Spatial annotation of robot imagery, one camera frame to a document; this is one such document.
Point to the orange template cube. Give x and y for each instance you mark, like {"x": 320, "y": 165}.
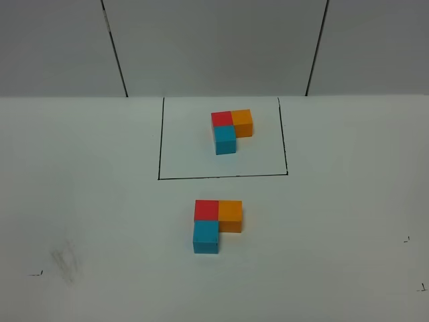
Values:
{"x": 243, "y": 123}

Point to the blue template cube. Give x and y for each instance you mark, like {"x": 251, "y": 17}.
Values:
{"x": 225, "y": 139}

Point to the red template cube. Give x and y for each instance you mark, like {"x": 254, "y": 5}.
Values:
{"x": 222, "y": 124}

